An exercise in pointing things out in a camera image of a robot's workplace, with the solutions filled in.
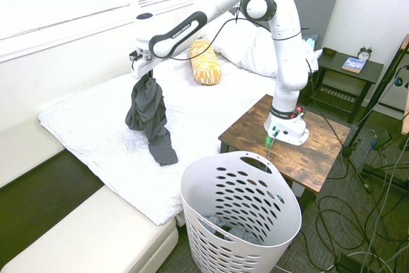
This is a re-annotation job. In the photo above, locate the white circle-patterned bed duvet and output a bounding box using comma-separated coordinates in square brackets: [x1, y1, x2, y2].
[38, 51, 279, 226]

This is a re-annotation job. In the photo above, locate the black camera tripod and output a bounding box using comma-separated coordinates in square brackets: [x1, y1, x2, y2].
[346, 34, 409, 194]

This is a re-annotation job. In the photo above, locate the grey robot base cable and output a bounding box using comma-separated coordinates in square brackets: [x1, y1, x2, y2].
[266, 129, 281, 172]

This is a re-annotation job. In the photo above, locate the yellow patterned bolster pillow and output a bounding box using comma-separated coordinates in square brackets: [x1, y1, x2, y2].
[189, 38, 223, 86]

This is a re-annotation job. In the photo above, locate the teal tissue box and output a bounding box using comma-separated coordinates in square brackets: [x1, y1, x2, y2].
[302, 33, 320, 51]

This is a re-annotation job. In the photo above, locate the black slatted nightstand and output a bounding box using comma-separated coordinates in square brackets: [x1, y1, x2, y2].
[308, 49, 385, 124]

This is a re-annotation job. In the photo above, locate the black floor box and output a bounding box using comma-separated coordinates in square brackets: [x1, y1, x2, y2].
[334, 251, 385, 273]

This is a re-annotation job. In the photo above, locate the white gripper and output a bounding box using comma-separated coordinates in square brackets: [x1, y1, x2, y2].
[130, 57, 167, 81]

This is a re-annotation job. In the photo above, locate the black twin-bell alarm clock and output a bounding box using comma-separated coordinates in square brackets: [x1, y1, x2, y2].
[357, 45, 373, 62]

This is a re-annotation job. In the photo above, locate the black power adapter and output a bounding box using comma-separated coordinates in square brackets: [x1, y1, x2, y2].
[369, 130, 392, 152]

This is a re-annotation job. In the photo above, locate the rustic wooden side table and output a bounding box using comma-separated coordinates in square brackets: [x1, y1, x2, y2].
[218, 93, 352, 210]

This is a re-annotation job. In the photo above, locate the white bed pillow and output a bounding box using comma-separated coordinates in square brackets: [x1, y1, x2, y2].
[198, 25, 323, 79]

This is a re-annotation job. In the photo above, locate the black looped floor cable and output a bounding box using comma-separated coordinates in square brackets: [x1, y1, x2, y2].
[314, 195, 384, 269]

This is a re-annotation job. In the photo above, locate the white cushioned bench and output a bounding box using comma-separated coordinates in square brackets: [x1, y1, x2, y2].
[0, 118, 76, 189]
[0, 185, 180, 273]

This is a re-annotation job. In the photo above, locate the grey garment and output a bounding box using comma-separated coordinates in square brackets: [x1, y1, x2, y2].
[124, 76, 179, 167]

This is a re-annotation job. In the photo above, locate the blue clamp device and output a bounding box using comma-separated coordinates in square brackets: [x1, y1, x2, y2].
[392, 65, 409, 89]

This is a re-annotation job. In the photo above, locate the grey clothes pile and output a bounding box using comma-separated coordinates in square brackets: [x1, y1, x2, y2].
[200, 214, 256, 246]

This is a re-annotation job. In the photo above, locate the blue paperback book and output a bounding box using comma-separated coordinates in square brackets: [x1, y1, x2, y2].
[341, 56, 367, 74]

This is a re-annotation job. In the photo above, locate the white perforated laundry basket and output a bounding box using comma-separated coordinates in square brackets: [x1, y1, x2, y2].
[180, 150, 303, 273]

